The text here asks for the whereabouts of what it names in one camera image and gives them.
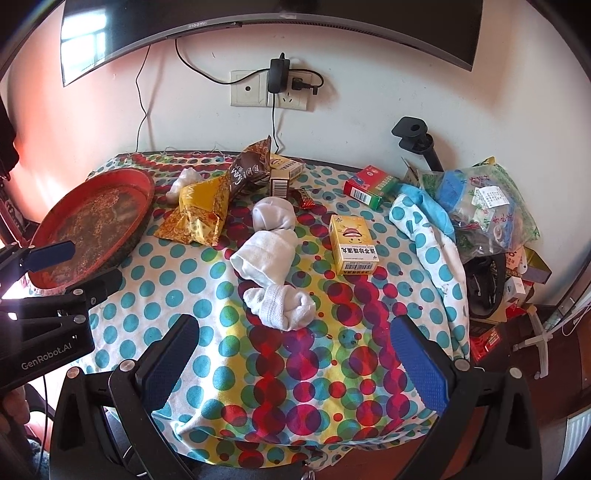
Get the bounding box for white sock ball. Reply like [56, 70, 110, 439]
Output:
[252, 196, 296, 232]

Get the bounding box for black curved monitor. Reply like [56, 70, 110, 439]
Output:
[60, 0, 485, 88]

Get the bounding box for thin black wall cable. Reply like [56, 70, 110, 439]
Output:
[135, 44, 152, 153]

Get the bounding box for brown snack bag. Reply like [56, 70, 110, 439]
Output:
[226, 135, 273, 199]

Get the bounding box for red and green box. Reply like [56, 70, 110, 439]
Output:
[343, 165, 400, 210]

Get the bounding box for dark gold box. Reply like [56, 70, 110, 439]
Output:
[524, 249, 552, 284]

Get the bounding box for black monitor cable with plug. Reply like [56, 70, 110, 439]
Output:
[174, 38, 325, 99]

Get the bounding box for loosely white sock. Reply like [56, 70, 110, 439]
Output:
[230, 228, 298, 285]

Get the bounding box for plastic white sock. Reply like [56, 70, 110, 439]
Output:
[166, 167, 204, 206]

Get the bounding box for black adapter cable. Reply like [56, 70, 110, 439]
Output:
[271, 92, 285, 153]

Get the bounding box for polka dot tablecloth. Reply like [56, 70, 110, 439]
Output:
[85, 148, 472, 467]

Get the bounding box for red candy wrapper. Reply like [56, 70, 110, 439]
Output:
[288, 187, 317, 208]

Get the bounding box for knotted white sock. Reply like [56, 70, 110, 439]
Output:
[243, 284, 316, 332]

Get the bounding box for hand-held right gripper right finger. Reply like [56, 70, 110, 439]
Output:
[390, 315, 546, 480]

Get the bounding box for white radiator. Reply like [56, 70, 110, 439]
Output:
[561, 411, 591, 467]

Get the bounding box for white wall socket plate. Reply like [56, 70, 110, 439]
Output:
[230, 68, 311, 112]

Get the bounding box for black power adapter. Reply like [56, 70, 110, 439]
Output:
[269, 54, 293, 93]

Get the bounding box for dark red box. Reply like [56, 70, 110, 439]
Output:
[269, 168, 291, 199]

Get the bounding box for light blue cloth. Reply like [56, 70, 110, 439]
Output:
[399, 184, 458, 241]

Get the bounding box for black hanging clothing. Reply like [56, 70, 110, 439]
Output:
[0, 97, 21, 181]

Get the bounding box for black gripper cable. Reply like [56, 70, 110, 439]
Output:
[41, 374, 49, 467]

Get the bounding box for clear plastic bag of packets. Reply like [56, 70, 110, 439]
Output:
[418, 157, 541, 266]

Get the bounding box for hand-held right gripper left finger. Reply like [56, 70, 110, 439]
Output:
[48, 314, 200, 480]

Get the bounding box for red packet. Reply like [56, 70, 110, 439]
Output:
[468, 323, 506, 365]

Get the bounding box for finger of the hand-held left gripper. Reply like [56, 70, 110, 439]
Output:
[58, 269, 124, 320]
[0, 240, 77, 296]

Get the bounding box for round red tray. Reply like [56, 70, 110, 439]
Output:
[25, 168, 156, 296]

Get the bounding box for yellow snack bag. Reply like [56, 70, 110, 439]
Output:
[154, 176, 232, 246]

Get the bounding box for white stand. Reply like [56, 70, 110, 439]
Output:
[510, 305, 555, 379]

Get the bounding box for person's left hand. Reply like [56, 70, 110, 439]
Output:
[0, 388, 29, 439]

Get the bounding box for yellow medicine box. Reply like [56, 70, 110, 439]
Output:
[270, 154, 305, 183]
[329, 213, 380, 277]

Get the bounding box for dark wooden furniture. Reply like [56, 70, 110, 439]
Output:
[0, 180, 42, 245]

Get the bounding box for person's left forearm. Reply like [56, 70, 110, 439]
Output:
[0, 434, 51, 480]

